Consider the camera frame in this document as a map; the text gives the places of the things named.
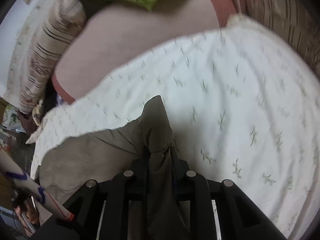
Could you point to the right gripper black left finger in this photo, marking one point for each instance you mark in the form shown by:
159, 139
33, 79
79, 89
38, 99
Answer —
125, 211

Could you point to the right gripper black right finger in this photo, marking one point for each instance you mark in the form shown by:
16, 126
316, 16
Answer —
193, 187

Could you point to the olive green quilted jacket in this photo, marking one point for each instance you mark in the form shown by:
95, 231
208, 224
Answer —
147, 142

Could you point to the white leaf-print duvet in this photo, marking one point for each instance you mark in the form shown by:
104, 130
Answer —
242, 105

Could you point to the purple plastic bag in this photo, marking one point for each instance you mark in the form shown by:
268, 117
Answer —
59, 100

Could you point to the cream leaf-print pillow corner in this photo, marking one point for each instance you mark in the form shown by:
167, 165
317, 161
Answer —
37, 112

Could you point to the black garment pile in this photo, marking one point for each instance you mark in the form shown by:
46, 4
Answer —
50, 97

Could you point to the white rolled paper tube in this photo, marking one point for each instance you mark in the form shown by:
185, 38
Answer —
22, 181

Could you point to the brown cloth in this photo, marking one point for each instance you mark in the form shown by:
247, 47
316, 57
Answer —
27, 122

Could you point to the pink blanket with red band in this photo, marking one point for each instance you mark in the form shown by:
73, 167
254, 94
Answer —
119, 32

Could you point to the striped floral beige pillow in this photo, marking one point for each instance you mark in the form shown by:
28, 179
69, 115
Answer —
52, 37

